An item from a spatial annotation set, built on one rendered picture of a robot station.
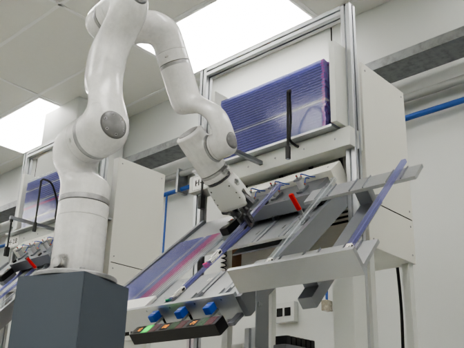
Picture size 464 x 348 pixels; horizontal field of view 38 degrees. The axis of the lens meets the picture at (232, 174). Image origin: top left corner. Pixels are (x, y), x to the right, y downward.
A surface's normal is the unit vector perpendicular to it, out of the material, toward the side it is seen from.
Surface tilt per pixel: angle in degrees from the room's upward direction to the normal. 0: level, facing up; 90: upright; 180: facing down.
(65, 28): 180
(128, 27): 126
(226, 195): 142
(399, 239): 90
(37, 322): 90
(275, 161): 90
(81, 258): 90
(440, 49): 180
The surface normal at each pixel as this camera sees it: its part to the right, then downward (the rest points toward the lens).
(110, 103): 0.53, -0.70
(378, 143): 0.73, -0.23
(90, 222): 0.57, -0.29
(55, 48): -0.03, 0.93
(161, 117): -0.68, -0.29
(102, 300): 0.92, -0.12
